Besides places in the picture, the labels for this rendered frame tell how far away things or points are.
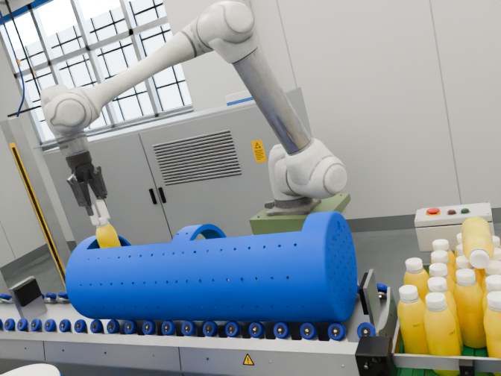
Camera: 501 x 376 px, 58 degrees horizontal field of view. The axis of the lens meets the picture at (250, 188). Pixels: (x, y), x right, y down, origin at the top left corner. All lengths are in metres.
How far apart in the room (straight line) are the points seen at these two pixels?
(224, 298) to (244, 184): 1.83
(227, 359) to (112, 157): 2.47
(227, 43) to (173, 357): 0.97
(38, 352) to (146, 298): 0.64
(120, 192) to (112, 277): 2.25
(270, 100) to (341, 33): 2.43
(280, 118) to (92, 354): 1.01
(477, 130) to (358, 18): 1.25
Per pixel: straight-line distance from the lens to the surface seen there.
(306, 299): 1.13
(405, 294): 1.09
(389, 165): 4.00
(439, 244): 1.29
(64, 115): 1.30
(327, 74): 3.96
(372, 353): 1.05
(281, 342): 1.28
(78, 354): 1.75
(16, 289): 1.98
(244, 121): 2.87
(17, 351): 2.00
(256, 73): 1.50
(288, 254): 1.12
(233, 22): 1.42
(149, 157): 3.36
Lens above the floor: 1.62
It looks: 14 degrees down
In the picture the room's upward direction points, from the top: 15 degrees counter-clockwise
